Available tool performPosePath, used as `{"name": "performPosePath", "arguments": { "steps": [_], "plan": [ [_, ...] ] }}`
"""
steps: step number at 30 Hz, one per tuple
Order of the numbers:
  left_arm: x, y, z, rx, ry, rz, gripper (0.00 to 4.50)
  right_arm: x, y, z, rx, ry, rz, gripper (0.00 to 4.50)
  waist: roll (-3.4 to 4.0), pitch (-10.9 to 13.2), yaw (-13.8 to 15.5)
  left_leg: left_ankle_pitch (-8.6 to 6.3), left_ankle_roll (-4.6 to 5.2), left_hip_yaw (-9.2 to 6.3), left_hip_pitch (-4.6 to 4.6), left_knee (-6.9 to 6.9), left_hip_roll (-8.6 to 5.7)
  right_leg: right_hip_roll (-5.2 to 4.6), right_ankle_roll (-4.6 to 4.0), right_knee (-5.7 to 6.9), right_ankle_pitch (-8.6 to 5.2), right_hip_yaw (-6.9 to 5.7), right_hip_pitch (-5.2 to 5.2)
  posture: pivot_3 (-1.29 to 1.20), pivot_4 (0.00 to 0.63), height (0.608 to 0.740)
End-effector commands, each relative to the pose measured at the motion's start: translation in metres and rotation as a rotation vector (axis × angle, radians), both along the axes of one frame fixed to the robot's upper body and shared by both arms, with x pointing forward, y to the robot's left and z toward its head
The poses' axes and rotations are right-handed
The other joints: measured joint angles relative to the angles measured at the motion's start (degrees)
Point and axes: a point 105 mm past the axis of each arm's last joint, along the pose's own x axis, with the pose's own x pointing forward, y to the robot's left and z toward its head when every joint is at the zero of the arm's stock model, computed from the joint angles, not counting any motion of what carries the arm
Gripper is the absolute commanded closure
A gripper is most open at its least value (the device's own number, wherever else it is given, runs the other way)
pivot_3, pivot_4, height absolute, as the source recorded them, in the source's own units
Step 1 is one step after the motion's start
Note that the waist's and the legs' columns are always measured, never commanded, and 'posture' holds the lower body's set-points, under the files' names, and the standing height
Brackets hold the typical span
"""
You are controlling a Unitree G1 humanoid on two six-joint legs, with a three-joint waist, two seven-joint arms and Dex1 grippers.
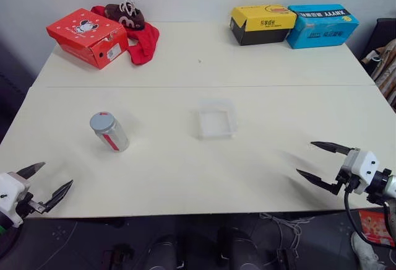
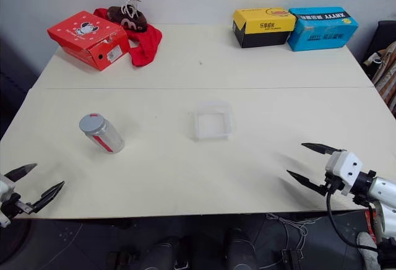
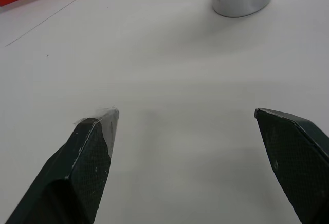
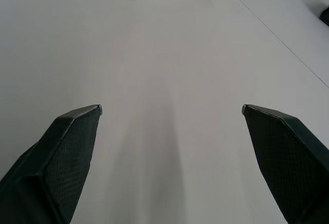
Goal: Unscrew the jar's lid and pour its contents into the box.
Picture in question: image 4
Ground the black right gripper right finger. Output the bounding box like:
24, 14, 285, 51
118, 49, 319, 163
242, 104, 329, 224

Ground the dark object at table edge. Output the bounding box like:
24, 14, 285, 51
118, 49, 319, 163
319, 5, 329, 26

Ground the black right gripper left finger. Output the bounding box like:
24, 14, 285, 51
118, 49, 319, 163
0, 104, 103, 224

